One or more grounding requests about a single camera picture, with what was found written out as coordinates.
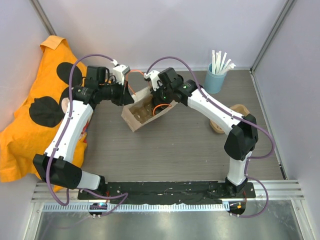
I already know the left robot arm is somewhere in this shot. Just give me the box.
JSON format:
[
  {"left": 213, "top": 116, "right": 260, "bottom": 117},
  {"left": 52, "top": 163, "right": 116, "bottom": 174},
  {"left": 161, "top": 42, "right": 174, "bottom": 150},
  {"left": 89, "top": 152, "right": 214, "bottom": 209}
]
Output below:
[{"left": 33, "top": 64, "right": 134, "bottom": 200}]

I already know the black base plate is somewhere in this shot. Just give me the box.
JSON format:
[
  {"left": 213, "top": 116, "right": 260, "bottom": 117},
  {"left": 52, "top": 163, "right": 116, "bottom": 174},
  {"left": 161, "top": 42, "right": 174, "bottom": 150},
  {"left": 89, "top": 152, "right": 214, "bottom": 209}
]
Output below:
[{"left": 77, "top": 180, "right": 257, "bottom": 206}]

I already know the light blue straw holder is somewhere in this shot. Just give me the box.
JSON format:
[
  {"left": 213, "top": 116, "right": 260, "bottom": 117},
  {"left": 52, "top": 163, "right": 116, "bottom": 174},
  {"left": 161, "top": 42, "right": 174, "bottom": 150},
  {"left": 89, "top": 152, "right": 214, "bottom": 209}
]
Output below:
[{"left": 204, "top": 64, "right": 227, "bottom": 94}]

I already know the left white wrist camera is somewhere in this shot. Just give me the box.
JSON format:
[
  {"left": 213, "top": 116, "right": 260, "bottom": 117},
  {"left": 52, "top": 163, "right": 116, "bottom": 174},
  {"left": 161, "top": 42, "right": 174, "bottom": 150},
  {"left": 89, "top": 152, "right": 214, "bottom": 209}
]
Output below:
[{"left": 111, "top": 59, "right": 131, "bottom": 85}]

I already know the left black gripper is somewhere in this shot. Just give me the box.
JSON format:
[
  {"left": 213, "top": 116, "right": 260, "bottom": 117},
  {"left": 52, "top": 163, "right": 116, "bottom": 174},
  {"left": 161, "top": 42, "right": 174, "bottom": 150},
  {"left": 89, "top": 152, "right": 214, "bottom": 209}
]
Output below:
[{"left": 99, "top": 78, "right": 135, "bottom": 107}]

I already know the orange mickey mouse bag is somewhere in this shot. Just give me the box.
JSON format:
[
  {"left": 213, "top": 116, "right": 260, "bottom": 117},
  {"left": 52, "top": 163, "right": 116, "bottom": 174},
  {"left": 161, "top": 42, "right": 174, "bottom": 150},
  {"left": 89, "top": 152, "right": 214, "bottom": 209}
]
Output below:
[{"left": 0, "top": 35, "right": 86, "bottom": 183}]

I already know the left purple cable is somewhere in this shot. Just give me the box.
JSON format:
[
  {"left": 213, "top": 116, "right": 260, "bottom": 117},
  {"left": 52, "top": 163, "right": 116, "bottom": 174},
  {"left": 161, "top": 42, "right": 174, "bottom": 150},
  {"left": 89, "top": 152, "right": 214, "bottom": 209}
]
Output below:
[{"left": 46, "top": 53, "right": 129, "bottom": 216}]

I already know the white paper takeout bag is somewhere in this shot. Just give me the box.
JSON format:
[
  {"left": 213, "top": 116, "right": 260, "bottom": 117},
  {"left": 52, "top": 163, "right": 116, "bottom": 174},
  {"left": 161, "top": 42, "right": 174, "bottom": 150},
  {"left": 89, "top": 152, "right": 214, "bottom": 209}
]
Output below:
[{"left": 121, "top": 69, "right": 180, "bottom": 133}]

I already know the purple cable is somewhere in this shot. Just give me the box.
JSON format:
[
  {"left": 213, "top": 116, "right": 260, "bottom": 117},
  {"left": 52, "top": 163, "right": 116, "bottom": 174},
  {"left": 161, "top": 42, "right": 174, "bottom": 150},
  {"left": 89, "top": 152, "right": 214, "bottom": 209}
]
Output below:
[
  {"left": 146, "top": 55, "right": 276, "bottom": 219},
  {"left": 46, "top": 53, "right": 129, "bottom": 216}
]

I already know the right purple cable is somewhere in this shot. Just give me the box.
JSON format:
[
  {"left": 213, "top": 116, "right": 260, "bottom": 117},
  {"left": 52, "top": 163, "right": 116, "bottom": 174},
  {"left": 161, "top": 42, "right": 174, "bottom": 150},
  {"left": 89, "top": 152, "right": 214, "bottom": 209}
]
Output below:
[{"left": 146, "top": 55, "right": 276, "bottom": 219}]

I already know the pulp cup carrier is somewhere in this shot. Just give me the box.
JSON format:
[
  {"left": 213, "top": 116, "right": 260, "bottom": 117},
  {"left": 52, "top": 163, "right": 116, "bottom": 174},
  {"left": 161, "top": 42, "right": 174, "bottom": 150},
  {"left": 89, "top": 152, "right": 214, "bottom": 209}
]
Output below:
[
  {"left": 129, "top": 103, "right": 153, "bottom": 124},
  {"left": 209, "top": 104, "right": 252, "bottom": 135}
]

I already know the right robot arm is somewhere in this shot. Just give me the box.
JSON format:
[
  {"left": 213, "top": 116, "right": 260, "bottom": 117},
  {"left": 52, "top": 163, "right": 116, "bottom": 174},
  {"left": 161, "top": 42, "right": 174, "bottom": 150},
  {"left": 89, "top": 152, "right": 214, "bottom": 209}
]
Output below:
[{"left": 144, "top": 67, "right": 258, "bottom": 198}]

